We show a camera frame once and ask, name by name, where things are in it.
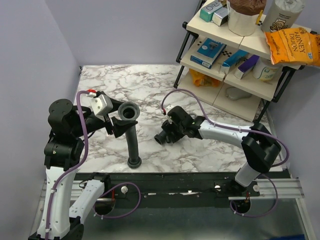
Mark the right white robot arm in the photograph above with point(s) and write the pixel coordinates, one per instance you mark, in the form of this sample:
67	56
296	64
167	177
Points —
260	149

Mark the teal green box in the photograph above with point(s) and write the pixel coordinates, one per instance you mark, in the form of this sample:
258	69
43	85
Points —
207	11

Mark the blue white carton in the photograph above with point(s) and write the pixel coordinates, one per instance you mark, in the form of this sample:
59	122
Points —
232	61

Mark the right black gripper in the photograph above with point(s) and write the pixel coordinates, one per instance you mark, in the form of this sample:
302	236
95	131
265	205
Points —
168	128

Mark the white round container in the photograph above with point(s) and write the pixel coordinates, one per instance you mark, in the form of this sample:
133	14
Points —
264	70

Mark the orange snack bag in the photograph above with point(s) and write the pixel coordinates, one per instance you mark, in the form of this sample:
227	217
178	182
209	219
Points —
201	80

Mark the cream tiered shelf rack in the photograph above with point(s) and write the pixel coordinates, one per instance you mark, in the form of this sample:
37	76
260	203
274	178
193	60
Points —
248	82

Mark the white tub brown lid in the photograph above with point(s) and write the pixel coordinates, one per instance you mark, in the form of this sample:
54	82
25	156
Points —
243	15

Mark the purple white carton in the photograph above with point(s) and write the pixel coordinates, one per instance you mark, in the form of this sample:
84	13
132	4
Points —
246	67

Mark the grey cylindrical canister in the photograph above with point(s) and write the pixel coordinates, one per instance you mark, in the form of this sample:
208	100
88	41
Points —
282	14

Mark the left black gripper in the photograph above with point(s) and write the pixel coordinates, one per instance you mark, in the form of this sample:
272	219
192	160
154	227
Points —
119	126

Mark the grey T pipe fitting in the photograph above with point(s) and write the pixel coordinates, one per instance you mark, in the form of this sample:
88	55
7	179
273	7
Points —
167	137

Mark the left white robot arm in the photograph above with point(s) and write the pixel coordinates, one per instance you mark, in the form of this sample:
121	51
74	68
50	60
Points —
72	124

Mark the blue product box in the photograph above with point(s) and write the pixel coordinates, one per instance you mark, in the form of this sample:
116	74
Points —
207	52

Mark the orange honey dijon chip bag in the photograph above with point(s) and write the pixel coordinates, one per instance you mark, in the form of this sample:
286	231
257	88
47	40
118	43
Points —
294	46

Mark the aluminium frame rail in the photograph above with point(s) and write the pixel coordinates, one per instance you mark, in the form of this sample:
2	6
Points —
287	188

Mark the silver small box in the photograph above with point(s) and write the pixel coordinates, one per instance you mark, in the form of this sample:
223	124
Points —
220	16

